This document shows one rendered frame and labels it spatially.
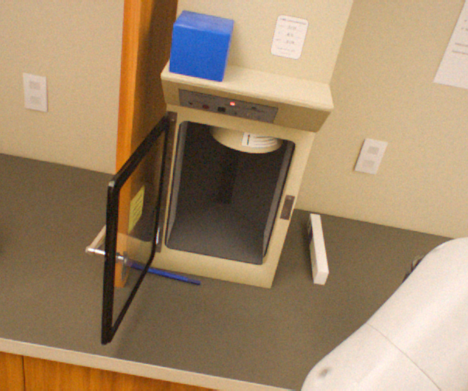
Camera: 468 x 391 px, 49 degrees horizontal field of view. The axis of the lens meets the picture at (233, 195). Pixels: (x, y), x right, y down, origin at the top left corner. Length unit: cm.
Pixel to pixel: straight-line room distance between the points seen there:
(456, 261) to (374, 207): 122
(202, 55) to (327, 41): 25
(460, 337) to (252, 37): 70
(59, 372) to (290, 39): 88
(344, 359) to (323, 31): 68
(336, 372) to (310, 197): 122
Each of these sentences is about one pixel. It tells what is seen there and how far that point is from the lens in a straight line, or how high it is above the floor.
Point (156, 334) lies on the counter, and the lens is 122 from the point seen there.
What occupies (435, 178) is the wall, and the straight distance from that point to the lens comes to 174.
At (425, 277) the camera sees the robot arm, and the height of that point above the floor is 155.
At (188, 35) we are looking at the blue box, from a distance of 94.
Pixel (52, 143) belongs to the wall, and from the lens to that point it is 177.
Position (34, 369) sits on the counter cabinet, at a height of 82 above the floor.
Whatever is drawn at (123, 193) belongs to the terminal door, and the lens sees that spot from 92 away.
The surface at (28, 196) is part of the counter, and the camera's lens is 161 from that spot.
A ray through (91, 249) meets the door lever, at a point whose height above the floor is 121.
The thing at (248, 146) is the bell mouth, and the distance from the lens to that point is 115.
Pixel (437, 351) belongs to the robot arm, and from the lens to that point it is 53.
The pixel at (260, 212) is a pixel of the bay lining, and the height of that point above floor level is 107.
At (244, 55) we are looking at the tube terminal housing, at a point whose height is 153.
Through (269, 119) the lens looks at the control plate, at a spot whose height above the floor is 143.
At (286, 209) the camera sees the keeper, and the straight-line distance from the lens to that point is 122.
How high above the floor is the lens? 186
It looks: 33 degrees down
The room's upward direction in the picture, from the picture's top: 12 degrees clockwise
